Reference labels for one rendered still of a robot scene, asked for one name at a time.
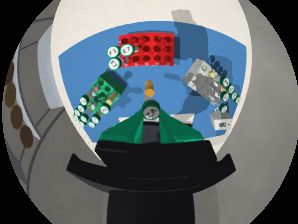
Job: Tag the blue bench mat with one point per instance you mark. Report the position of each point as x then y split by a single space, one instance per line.
81 64

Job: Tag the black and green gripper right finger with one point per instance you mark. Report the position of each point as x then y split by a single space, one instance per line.
175 130

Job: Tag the white test tube rack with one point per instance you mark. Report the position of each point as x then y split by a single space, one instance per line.
192 81

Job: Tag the green tube rack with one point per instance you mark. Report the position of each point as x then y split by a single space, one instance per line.
104 90

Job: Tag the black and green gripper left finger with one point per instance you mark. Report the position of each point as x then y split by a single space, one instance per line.
125 131

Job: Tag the red tube rack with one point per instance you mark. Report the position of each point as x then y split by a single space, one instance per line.
151 39

